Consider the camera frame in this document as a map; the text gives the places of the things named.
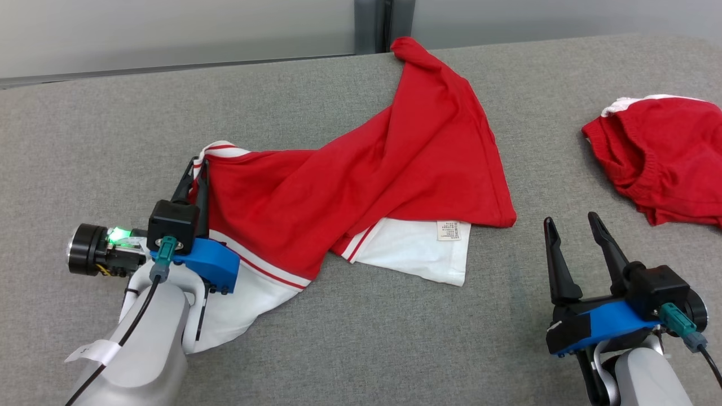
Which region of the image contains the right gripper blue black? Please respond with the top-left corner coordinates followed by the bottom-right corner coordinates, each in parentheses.
top-left (543, 211), bottom-right (709, 359)

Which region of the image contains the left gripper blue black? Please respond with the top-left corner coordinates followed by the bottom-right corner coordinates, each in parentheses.
top-left (67, 159), bottom-right (241, 295)

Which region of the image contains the red shorts white stripe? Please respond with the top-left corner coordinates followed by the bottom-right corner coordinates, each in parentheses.
top-left (581, 94), bottom-right (722, 228)

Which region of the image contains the red white jersey number 23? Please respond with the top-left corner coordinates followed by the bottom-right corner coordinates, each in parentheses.
top-left (183, 36), bottom-right (518, 355)

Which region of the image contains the black left arm cable teal plug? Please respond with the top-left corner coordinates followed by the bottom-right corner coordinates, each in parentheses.
top-left (64, 236), bottom-right (179, 406)

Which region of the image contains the black arm cable teal plug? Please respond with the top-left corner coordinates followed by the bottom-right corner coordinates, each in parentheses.
top-left (64, 236), bottom-right (179, 406)
top-left (657, 302), bottom-right (722, 391)

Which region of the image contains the black right arm cable teal plug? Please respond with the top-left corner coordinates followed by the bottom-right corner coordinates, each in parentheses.
top-left (657, 302), bottom-right (722, 391)

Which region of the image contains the grey partition base rail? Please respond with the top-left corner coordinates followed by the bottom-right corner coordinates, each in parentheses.
top-left (0, 53), bottom-right (356, 90)

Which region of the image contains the white paper cable tag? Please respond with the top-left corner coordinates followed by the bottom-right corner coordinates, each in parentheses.
top-left (63, 338), bottom-right (122, 365)

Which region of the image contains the grey metal partition post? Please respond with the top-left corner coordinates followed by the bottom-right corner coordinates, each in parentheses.
top-left (354, 0), bottom-right (417, 56)

